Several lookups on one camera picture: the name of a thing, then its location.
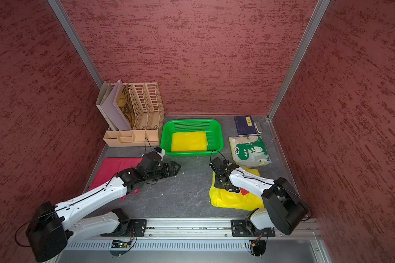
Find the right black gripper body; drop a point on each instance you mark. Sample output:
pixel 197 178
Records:
pixel 217 178

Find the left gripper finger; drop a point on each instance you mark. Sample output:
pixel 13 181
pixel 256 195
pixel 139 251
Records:
pixel 166 175
pixel 173 167

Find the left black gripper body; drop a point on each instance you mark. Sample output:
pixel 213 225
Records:
pixel 150 176

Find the yellow duck raincoat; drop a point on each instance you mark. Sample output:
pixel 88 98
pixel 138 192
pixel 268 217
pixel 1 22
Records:
pixel 243 200

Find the plain yellow raincoat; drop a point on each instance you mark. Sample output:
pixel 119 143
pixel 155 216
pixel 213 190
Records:
pixel 195 141

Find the green dinosaur raincoat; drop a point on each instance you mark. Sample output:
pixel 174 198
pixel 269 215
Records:
pixel 249 151

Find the pink raincoat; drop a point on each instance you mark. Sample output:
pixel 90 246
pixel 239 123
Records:
pixel 112 167

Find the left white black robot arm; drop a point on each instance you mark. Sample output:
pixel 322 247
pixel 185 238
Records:
pixel 54 227

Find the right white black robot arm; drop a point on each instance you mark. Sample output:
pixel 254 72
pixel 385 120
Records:
pixel 271 203

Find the green plastic basket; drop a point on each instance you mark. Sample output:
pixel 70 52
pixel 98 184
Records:
pixel 211 127

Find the dark blue book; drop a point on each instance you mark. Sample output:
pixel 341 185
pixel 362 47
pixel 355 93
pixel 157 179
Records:
pixel 245 125

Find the small grey white device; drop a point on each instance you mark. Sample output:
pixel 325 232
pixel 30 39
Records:
pixel 258 128

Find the lilac folder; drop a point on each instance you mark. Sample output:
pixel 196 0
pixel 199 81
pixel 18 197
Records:
pixel 111 109

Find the beige desk file organizer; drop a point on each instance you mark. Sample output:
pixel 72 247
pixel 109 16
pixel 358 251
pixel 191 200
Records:
pixel 149 114

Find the brown patterned book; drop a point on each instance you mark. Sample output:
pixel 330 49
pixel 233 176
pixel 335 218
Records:
pixel 124 105

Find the beige cardboard folder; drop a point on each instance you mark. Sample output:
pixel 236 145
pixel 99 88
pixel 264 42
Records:
pixel 103 94

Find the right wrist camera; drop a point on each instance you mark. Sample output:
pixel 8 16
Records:
pixel 220 167

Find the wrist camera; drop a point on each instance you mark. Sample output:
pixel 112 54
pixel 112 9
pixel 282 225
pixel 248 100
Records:
pixel 153 160
pixel 220 167

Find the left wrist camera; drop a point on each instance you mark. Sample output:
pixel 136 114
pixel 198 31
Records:
pixel 153 160

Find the aluminium front rail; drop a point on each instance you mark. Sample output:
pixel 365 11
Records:
pixel 216 229

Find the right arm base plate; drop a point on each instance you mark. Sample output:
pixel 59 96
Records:
pixel 238 227

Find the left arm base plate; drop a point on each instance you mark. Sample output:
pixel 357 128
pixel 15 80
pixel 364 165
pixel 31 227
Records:
pixel 138 227

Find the left circuit board with wires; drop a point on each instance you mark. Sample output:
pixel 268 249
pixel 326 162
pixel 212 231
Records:
pixel 119 248

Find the left aluminium corner post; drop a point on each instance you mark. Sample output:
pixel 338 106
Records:
pixel 75 39

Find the aluminium corner post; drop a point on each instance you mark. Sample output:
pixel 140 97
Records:
pixel 305 41
pixel 75 39

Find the right aluminium corner post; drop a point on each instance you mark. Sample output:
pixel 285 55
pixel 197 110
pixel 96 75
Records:
pixel 305 41

